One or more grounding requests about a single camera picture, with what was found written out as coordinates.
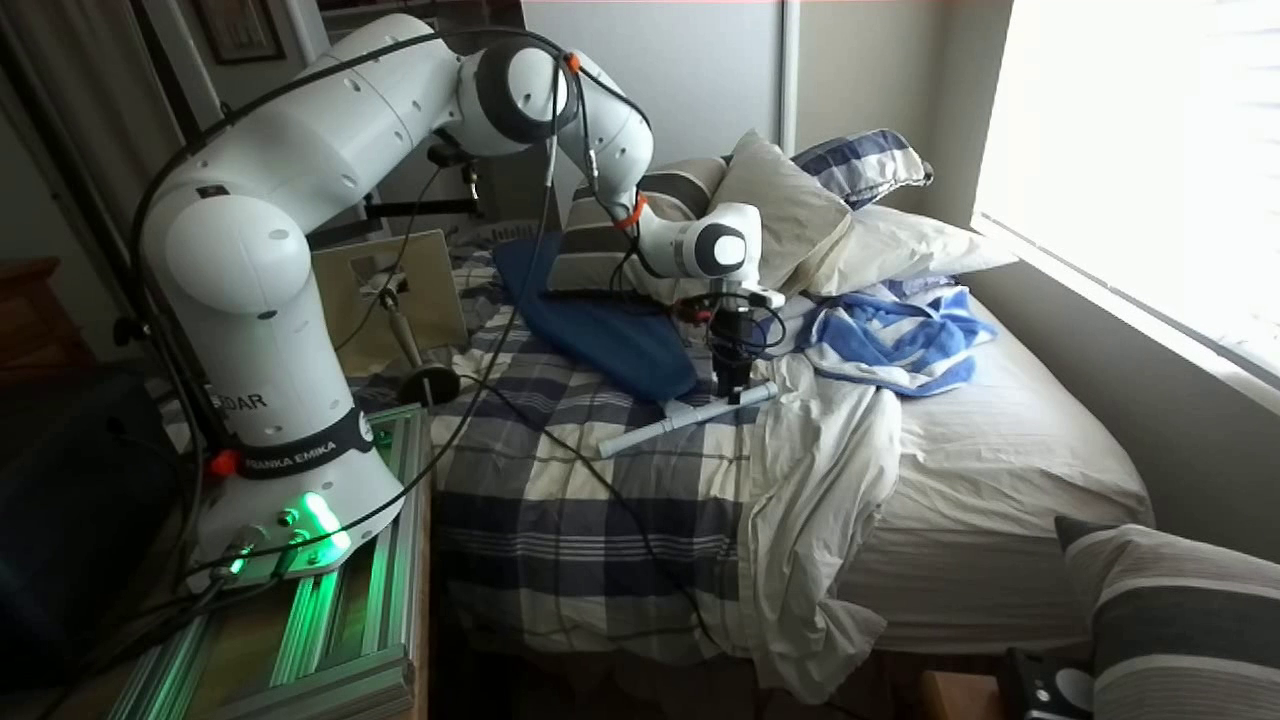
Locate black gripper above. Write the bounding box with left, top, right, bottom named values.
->
left=699, top=298, right=779, bottom=410

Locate aluminium robot base stand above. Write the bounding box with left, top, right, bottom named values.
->
left=104, top=403, right=435, bottom=720

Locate white crumpled bed sheet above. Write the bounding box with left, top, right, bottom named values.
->
left=730, top=351, right=912, bottom=709

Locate blue white striped cloth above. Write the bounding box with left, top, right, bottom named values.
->
left=797, top=272, right=1000, bottom=403

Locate large beige pillow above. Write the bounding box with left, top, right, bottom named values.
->
left=711, top=130, right=853, bottom=290

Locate grey striped flat cushion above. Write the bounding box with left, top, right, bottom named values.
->
left=541, top=158, right=722, bottom=299

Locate white pillow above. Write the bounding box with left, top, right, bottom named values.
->
left=797, top=200, right=1019, bottom=306

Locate blue plaid blanket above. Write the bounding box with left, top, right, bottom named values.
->
left=429, top=246, right=805, bottom=666

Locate blue plaid pillow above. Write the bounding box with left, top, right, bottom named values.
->
left=785, top=130, right=936, bottom=216

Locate white mattress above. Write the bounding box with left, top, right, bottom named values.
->
left=830, top=284, right=1156, bottom=655

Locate tan cardboard panel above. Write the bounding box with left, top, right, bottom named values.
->
left=308, top=224, right=471, bottom=389

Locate window with white blinds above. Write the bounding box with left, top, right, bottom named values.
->
left=972, top=0, right=1280, bottom=384

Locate grey white striped cushion roll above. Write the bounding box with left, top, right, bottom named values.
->
left=1055, top=518, right=1280, bottom=720

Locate large black box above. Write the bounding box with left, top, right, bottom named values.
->
left=0, top=367, right=191, bottom=697

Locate brown wooden furniture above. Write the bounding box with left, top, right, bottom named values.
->
left=0, top=258, right=73, bottom=392

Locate black cable on bed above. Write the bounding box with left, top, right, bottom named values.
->
left=464, top=376, right=716, bottom=636

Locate black camera tripod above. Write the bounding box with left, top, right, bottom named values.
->
left=346, top=132, right=512, bottom=412

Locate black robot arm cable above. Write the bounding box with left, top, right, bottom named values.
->
left=133, top=20, right=658, bottom=246

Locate framed wall picture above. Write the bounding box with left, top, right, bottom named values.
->
left=187, top=0, right=291, bottom=68

